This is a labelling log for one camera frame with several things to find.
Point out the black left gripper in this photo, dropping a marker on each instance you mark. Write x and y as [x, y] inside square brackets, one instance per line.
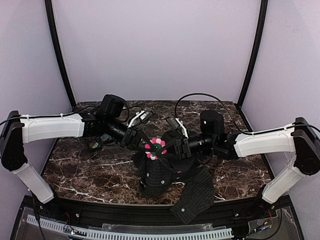
[131, 138]

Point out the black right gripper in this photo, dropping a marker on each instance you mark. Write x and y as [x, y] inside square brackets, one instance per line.
[183, 147]

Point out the pink white beaded brooch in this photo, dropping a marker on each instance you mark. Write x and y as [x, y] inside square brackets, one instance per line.
[152, 148]

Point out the teal round button brooch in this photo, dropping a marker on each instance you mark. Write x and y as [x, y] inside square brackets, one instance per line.
[106, 138]

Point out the black pinstriped garment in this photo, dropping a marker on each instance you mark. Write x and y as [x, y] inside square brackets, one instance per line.
[156, 176]

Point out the orange green round brooch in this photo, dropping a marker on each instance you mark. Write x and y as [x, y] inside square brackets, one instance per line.
[94, 145]

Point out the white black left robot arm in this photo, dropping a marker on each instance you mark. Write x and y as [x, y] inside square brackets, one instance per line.
[19, 130]

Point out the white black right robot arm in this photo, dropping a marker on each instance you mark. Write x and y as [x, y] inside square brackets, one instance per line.
[298, 138]

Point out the black box left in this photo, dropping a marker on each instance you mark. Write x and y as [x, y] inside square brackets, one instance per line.
[96, 148]

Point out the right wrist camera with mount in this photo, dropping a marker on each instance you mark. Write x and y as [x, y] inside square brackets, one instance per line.
[177, 125]

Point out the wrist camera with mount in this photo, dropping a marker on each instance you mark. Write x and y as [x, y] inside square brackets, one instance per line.
[177, 125]
[140, 118]

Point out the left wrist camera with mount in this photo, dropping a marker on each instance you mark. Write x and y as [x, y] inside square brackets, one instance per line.
[140, 118]

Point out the black front frame rail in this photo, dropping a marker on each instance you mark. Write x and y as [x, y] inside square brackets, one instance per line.
[85, 213]

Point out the white slotted cable duct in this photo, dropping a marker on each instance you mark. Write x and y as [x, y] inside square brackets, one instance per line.
[134, 232]

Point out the black left corner frame post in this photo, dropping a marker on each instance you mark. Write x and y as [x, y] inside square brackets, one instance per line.
[57, 50]

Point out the black corner frame post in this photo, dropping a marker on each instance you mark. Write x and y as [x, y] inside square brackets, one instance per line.
[254, 52]
[57, 50]

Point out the black right corner frame post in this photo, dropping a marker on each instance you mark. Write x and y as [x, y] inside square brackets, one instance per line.
[254, 52]

